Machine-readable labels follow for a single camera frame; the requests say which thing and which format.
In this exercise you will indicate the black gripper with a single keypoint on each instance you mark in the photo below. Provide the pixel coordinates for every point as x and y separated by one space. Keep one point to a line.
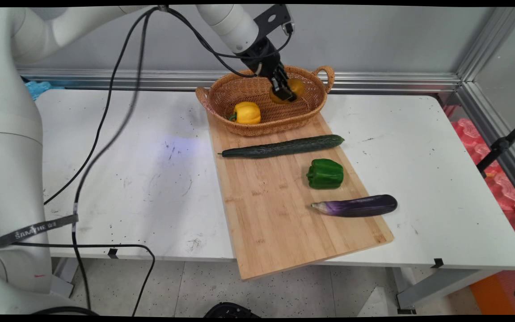
262 56

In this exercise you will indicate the orange bell pepper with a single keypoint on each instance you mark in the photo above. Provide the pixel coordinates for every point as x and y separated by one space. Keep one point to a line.
298 87

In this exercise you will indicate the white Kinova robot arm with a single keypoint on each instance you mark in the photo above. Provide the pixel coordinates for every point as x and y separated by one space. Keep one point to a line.
14 147

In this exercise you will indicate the woven wicker basket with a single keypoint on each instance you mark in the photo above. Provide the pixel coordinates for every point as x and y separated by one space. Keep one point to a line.
257 96

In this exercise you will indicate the yellow bell pepper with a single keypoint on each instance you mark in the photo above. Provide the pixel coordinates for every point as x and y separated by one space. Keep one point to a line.
246 112

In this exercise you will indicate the dark green cucumber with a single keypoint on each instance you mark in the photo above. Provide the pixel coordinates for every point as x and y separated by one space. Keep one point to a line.
284 146

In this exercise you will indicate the green bell pepper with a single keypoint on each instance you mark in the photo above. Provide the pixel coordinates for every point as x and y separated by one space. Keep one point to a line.
325 174

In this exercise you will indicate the wooden cutting board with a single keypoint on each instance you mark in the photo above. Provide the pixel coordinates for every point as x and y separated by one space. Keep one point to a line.
284 223

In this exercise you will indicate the purple eggplant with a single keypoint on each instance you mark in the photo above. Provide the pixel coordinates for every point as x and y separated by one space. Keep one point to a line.
358 206

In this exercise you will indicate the pink bubble wrap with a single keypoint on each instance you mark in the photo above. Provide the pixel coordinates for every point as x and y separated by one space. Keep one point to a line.
479 143

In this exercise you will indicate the black tripod stand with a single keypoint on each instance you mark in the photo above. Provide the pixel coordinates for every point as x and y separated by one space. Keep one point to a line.
501 145

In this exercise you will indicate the black round floor object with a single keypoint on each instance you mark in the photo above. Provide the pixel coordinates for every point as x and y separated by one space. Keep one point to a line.
230 310

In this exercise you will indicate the blue plastic wrap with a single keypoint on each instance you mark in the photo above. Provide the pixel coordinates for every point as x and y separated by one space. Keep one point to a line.
38 88

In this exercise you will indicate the grey slanted table leg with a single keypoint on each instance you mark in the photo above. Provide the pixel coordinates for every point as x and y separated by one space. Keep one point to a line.
436 286

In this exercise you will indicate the grey upright table leg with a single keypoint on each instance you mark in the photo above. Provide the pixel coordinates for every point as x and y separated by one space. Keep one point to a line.
64 277

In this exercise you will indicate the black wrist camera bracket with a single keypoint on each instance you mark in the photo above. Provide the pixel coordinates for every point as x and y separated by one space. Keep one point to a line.
271 19

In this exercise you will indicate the long horizontal aluminium rail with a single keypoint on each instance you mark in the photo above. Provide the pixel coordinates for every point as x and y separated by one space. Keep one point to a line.
373 82

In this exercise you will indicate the angled aluminium frame post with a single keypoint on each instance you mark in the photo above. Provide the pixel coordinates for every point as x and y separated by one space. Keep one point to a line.
485 49

